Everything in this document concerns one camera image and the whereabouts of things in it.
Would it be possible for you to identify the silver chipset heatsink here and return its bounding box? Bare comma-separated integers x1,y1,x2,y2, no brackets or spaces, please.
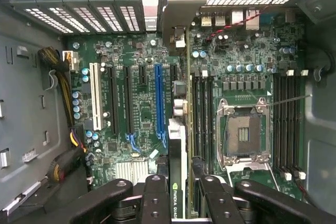
115,159,151,186

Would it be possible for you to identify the CPU socket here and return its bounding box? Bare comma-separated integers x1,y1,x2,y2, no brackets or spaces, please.
215,97,271,172

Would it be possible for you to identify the black RAM slot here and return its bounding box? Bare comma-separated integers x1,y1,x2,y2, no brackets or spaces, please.
209,69,216,175
278,69,295,182
198,69,208,175
272,73,280,176
292,69,310,180
193,73,200,158
286,73,299,176
205,73,212,175

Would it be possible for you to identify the green motherboard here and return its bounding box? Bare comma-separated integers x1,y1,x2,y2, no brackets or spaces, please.
64,6,307,204

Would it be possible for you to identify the long black expansion slot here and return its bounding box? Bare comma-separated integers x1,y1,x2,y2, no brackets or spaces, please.
169,63,180,83
122,65,135,135
104,66,119,136

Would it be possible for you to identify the blue expansion slot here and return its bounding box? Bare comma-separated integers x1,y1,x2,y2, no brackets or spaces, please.
154,62,166,135

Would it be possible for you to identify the white expansion slot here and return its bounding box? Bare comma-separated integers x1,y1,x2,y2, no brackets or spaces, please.
88,62,105,132

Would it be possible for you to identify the thin metal locking lever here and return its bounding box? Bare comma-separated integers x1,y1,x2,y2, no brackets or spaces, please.
264,93,313,107

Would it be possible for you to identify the black open PC case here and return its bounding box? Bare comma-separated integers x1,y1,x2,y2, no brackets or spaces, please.
0,0,336,224

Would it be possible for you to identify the short black expansion slot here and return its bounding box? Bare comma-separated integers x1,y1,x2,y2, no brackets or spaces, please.
138,65,148,86

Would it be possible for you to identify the white power connector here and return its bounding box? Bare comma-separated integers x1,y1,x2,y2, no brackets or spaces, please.
62,50,80,72

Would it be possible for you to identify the red black twisted wire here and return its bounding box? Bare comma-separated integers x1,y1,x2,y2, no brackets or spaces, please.
206,0,280,42
293,175,312,204

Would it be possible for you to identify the black sleeved power wire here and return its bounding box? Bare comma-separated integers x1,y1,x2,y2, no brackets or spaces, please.
47,126,89,183

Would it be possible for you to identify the thick black wire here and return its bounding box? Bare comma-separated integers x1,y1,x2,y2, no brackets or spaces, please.
299,39,336,78

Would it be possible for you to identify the black yellow power wire bundle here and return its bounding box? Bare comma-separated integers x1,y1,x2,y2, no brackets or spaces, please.
37,46,77,129

